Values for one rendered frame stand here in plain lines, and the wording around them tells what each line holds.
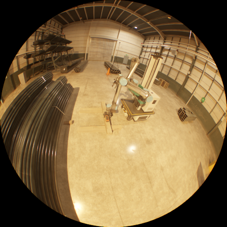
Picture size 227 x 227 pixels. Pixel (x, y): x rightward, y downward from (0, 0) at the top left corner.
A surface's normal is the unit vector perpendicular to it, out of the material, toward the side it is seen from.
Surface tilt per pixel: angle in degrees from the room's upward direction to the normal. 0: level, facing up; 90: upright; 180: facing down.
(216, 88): 90
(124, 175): 0
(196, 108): 90
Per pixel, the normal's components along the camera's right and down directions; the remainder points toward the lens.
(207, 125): -0.96, 0.01
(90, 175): 0.19, -0.69
